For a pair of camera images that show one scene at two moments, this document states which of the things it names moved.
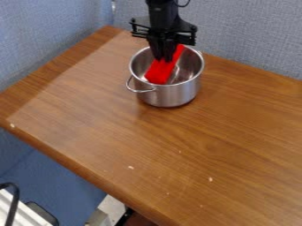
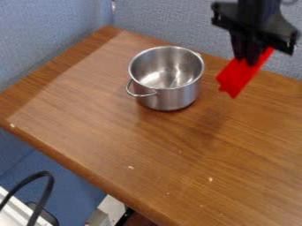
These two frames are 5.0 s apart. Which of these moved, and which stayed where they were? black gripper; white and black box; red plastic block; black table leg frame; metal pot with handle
Moved: red plastic block; black gripper
Stayed: white and black box; black table leg frame; metal pot with handle
